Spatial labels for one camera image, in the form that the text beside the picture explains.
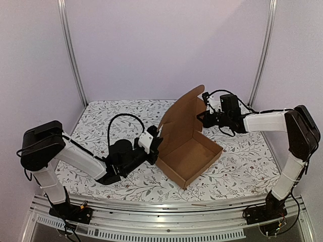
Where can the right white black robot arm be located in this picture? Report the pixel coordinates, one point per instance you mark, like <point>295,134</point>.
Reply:
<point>292,129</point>

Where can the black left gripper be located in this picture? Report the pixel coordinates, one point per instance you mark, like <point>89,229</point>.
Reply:
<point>153,149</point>

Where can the aluminium corner post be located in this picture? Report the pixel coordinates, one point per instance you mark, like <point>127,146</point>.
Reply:
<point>264,51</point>
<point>70,51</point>

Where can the aluminium front rail frame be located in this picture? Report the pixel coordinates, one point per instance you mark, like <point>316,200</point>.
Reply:
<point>117,220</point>

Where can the left aluminium corner post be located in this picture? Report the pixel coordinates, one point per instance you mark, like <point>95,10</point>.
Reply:
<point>70,51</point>

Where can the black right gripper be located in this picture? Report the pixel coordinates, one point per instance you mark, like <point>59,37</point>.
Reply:
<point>209,119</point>

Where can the right aluminium corner post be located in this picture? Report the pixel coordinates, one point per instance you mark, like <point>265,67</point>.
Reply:
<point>264,51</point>

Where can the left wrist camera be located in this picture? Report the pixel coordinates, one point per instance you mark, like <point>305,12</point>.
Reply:
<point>146,138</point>

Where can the brown cardboard box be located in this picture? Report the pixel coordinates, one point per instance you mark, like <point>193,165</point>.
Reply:
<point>185,152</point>

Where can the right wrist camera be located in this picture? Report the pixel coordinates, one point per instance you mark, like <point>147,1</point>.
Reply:
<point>214,105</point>

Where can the white floral table cloth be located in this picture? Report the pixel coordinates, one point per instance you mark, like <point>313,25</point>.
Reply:
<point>245,168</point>

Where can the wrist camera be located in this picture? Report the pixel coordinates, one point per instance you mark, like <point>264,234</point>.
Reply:
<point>146,138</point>
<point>214,105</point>

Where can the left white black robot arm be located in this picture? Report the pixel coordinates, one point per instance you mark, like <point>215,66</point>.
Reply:
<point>45,143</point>

